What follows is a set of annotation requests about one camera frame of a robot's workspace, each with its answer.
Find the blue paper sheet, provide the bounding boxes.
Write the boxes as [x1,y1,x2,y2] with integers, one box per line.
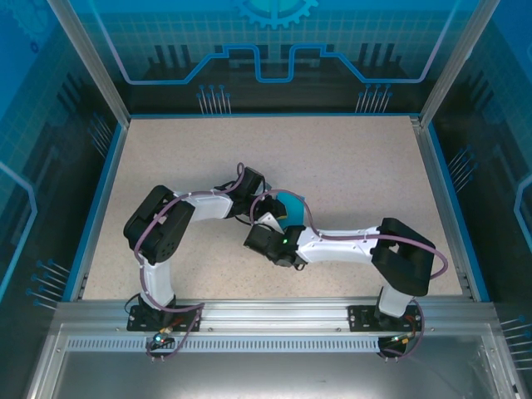
[276,191,307,232]

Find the blue table edge trim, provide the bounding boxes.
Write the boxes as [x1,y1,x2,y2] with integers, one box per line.
[128,111,421,119]
[426,122,492,303]

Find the aluminium mounting rail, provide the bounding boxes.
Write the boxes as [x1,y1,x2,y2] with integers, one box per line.
[56,297,495,333]

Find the slotted aluminium cable duct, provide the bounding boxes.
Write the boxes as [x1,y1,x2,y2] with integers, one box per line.
[65,337,485,352]

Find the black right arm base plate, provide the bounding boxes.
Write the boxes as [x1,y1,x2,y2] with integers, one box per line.
[347,303,421,333]

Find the cable connector with green light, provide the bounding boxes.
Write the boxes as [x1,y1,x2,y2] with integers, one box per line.
[150,326,175,347]
[386,332,417,347]

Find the blue printed enclosure panel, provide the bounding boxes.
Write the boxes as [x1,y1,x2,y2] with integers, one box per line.
[70,0,479,116]
[427,0,532,399]
[0,0,126,399]

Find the aluminium side rail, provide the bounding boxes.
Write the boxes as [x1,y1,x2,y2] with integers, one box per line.
[410,117,475,299]

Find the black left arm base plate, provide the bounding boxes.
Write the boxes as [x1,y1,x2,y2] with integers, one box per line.
[126,304,204,333]

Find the aluminium frame post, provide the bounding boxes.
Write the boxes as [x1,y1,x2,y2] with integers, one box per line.
[418,0,505,128]
[46,0,132,126]

